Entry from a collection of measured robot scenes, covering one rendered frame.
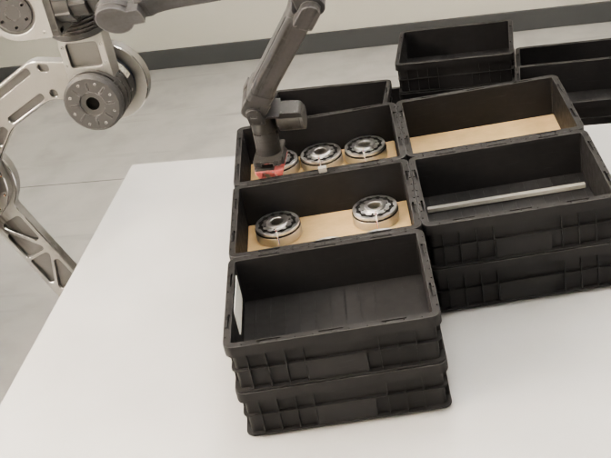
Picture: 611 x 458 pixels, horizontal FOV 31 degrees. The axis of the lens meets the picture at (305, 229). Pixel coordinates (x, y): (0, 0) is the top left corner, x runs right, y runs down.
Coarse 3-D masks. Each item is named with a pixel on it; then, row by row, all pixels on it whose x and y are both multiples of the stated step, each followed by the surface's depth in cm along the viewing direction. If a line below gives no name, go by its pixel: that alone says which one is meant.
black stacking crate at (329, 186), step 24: (384, 168) 246; (240, 192) 248; (264, 192) 248; (288, 192) 248; (312, 192) 248; (336, 192) 248; (360, 192) 249; (384, 192) 249; (240, 216) 242; (240, 240) 235
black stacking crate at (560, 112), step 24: (456, 96) 270; (480, 96) 270; (504, 96) 270; (528, 96) 270; (552, 96) 270; (408, 120) 273; (432, 120) 273; (456, 120) 273; (480, 120) 273; (504, 120) 273
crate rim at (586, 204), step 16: (496, 144) 244; (512, 144) 243; (592, 144) 236; (416, 160) 245; (416, 176) 238; (608, 176) 224; (416, 192) 232; (528, 208) 219; (544, 208) 219; (560, 208) 219; (576, 208) 219; (592, 208) 219; (432, 224) 221; (448, 224) 220; (464, 224) 220; (480, 224) 220; (496, 224) 221
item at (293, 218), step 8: (264, 216) 248; (272, 216) 248; (288, 216) 246; (296, 216) 246; (256, 224) 246; (264, 224) 245; (288, 224) 244; (296, 224) 243; (256, 232) 244; (264, 232) 243; (272, 232) 243; (280, 232) 242; (288, 232) 241
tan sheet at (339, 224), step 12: (312, 216) 251; (324, 216) 250; (336, 216) 249; (348, 216) 248; (408, 216) 244; (252, 228) 251; (312, 228) 247; (324, 228) 246; (336, 228) 245; (348, 228) 244; (252, 240) 247; (300, 240) 243; (312, 240) 242
